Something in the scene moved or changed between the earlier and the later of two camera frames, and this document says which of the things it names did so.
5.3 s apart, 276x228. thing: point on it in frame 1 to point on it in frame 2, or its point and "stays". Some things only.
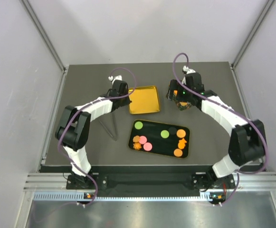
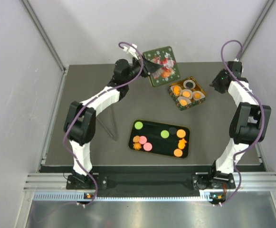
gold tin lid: (145, 99) to (169, 72)
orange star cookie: (137, 146) stays
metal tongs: (115, 137) stays
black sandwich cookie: (172, 130) stays
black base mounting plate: (198, 182) stays
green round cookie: (165, 134) stays
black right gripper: (174, 86) to (215, 83)
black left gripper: (127, 102) to (149, 67)
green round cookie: (138, 125) stays
